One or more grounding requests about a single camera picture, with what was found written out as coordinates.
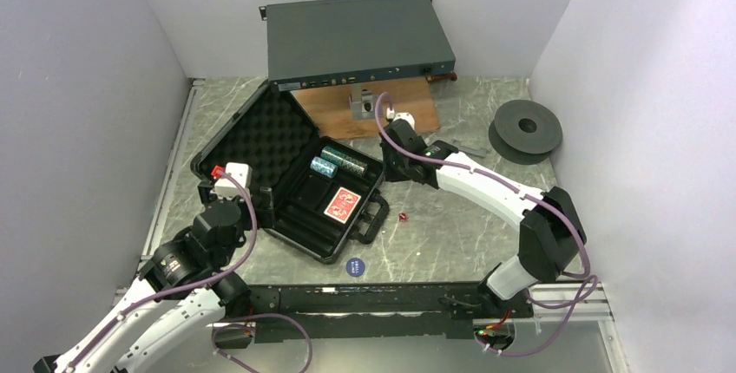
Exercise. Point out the black poker set case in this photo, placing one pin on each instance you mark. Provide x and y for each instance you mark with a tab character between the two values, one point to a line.
276	137

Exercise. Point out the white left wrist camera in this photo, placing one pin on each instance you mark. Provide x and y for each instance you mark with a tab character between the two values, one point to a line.
231	180

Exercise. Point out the wooden base board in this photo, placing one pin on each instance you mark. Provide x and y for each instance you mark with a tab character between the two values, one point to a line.
330	108

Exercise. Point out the dark grey rack unit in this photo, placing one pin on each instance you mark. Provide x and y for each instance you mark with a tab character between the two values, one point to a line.
325	43

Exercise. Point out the green blue chip stack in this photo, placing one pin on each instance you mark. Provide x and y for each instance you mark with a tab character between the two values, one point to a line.
333	155

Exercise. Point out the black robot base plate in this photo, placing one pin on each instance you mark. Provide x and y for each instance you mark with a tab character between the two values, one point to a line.
453	310

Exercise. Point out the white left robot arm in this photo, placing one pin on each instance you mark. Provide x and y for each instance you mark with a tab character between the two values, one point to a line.
189	282

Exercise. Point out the small grey metal bracket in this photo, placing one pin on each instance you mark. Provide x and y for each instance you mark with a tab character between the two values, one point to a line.
478	152

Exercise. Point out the brown handle tool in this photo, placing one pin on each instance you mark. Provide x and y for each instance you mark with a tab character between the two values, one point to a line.
452	77

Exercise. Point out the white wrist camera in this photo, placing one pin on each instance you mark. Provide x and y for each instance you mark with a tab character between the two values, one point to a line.
393	115
231	180

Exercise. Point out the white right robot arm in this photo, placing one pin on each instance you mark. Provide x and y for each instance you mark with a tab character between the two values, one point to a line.
551	238

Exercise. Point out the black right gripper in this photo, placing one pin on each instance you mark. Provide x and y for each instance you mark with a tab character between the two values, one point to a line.
390	174

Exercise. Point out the grey filament spool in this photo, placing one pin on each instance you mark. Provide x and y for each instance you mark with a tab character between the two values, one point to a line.
524	132

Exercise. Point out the red playing card deck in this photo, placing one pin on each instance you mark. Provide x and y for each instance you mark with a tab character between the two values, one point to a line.
342	205

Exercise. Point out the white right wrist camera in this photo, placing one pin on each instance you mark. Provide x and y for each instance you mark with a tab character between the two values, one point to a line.
393	115

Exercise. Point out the blue small blind button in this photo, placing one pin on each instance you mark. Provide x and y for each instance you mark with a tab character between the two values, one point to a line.
355	267

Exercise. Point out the grey metal stand bracket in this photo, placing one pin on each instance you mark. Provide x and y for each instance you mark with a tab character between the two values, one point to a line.
363	102

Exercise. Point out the white blue chip stack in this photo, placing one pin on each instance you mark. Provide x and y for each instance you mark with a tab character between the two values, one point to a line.
323	166

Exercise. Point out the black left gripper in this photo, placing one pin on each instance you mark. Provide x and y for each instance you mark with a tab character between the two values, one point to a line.
266	212

